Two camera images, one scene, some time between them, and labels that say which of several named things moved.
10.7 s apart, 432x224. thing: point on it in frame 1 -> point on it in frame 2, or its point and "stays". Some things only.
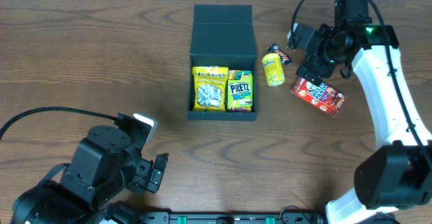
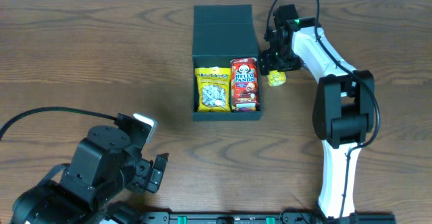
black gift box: x=223 y=84 stays
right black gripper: x=312 y=62 -> x=275 y=65
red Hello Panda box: x=322 y=96 -> x=244 y=84
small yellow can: x=274 y=69 stays
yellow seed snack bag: x=210 y=84 stays
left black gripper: x=145 y=175 stays
